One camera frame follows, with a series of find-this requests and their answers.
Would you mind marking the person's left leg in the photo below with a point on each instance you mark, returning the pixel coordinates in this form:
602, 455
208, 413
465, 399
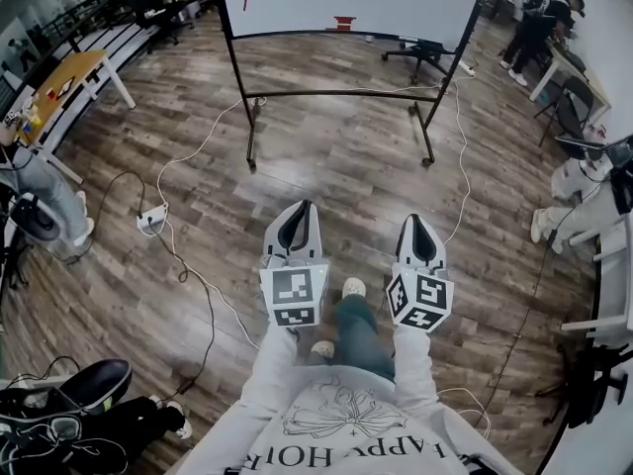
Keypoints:
324, 360

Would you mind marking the white floor power strip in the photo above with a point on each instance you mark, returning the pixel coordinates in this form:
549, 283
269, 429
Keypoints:
152, 218

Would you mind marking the white desk frame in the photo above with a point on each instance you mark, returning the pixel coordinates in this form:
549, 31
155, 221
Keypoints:
613, 285

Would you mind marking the person's left white shoe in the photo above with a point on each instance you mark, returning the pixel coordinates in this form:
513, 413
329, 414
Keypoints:
324, 348

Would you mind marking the person's left forearm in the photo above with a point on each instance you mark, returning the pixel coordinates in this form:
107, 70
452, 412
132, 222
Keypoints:
274, 364

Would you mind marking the white printed sweatshirt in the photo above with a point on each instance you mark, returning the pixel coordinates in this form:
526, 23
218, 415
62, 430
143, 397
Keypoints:
346, 423

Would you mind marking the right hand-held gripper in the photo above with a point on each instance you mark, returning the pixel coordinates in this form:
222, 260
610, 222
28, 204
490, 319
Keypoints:
430, 290

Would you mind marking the slim white power strip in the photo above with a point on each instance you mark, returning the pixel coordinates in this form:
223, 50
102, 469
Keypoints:
467, 69

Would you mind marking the wooden table white legs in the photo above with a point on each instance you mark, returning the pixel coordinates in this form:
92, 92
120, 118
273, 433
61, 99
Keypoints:
74, 72
583, 74

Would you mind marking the person's right leg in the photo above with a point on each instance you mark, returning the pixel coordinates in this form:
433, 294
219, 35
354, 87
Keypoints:
361, 334

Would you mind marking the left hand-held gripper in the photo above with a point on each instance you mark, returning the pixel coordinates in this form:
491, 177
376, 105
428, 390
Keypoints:
294, 287

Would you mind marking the person's white shoe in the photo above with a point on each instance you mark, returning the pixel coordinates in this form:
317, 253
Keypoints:
324, 348
353, 287

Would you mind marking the person's leg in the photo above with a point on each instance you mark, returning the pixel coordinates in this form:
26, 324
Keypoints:
361, 334
324, 360

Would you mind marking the person's right white shoe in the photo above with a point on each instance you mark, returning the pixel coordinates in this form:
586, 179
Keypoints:
353, 287

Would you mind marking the black folding chair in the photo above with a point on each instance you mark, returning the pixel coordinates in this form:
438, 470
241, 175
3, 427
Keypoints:
569, 112

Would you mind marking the black office chair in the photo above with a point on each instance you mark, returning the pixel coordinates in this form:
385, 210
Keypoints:
420, 52
148, 8

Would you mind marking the person's right forearm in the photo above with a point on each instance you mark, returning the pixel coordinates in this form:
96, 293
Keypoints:
413, 364

